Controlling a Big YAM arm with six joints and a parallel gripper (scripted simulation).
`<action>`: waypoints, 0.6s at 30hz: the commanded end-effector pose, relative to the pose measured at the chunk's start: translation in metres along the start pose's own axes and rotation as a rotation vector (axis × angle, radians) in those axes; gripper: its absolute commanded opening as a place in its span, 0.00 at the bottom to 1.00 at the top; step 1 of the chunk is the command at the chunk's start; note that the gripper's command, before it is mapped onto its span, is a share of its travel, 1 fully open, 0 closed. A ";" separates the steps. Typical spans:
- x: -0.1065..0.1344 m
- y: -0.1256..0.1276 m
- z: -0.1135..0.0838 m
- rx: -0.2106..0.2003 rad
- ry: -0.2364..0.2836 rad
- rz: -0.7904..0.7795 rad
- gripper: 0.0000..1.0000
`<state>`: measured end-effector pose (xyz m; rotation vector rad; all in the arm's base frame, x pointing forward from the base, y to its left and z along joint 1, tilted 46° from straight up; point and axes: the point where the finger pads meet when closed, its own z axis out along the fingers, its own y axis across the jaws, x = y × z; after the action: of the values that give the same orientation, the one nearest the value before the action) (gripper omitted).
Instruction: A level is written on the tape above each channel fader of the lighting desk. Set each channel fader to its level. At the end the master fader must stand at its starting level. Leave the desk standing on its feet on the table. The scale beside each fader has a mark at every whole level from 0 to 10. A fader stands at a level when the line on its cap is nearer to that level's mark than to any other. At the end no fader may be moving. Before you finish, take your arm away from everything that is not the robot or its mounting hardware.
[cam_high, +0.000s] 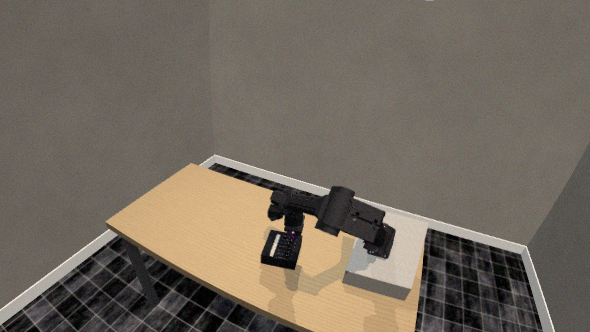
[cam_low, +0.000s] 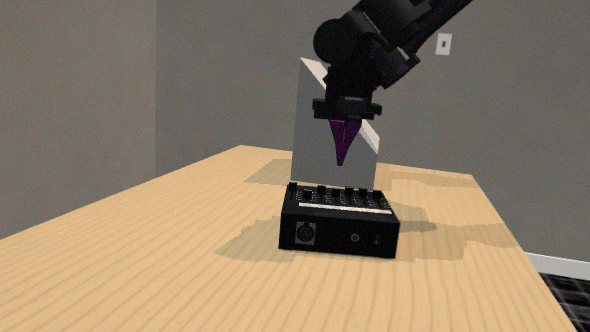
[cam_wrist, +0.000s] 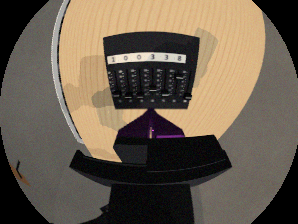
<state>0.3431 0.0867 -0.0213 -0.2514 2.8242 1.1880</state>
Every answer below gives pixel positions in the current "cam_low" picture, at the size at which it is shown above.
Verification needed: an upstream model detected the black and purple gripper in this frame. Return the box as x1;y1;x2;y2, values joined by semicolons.
312;98;382;166

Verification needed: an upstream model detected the black lighting desk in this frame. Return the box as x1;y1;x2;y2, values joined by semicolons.
278;182;400;259

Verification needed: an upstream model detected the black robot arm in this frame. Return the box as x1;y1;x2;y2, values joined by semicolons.
313;0;473;115

